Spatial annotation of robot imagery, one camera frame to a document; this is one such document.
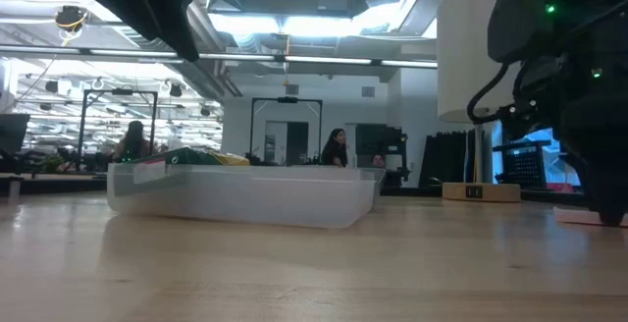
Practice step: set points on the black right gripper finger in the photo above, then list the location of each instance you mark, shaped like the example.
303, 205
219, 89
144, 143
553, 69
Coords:
611, 189

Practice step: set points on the green yellow crayon box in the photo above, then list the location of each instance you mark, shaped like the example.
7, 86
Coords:
191, 157

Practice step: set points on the clear plastic pencil case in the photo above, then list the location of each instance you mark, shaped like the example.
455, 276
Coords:
245, 199

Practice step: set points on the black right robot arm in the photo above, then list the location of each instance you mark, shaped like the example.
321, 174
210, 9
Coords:
520, 22

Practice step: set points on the black plastic crate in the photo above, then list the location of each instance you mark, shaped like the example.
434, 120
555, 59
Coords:
525, 165

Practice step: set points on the person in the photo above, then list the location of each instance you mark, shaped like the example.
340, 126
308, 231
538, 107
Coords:
335, 147
378, 161
133, 140

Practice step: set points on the long ceiling light bar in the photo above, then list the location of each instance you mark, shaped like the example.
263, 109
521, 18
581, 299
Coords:
319, 60

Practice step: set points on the black curtain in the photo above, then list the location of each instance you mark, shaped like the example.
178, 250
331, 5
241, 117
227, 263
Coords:
444, 160

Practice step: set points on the dark monitor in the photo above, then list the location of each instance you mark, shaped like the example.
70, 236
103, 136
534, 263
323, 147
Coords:
12, 133

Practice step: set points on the green plant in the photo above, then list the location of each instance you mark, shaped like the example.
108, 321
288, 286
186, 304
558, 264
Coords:
53, 164

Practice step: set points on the black equipment rack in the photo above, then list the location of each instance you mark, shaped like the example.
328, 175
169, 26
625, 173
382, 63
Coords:
380, 140

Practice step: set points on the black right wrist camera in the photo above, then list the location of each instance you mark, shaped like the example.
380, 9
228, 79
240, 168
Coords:
520, 121

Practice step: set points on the black rig frame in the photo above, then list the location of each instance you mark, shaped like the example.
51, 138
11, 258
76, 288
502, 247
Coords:
287, 99
82, 125

